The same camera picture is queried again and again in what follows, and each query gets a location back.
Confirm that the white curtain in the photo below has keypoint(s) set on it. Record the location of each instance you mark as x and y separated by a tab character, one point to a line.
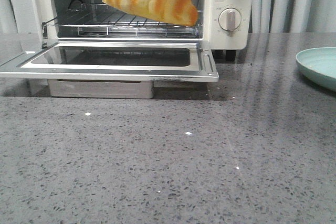
267	16

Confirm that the metal door handle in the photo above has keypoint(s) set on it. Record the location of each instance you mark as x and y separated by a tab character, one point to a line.
101	89

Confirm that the glass oven door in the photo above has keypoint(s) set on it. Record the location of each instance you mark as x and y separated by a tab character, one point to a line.
189	61

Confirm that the light green plate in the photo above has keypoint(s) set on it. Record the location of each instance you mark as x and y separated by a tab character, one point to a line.
318	65

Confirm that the lower oven control knob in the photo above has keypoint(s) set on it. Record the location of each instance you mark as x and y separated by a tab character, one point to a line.
229	19

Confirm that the wire oven rack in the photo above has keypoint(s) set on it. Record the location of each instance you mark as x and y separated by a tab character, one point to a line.
100	21

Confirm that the golden croissant bread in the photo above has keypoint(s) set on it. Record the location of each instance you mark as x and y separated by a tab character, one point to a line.
177	12

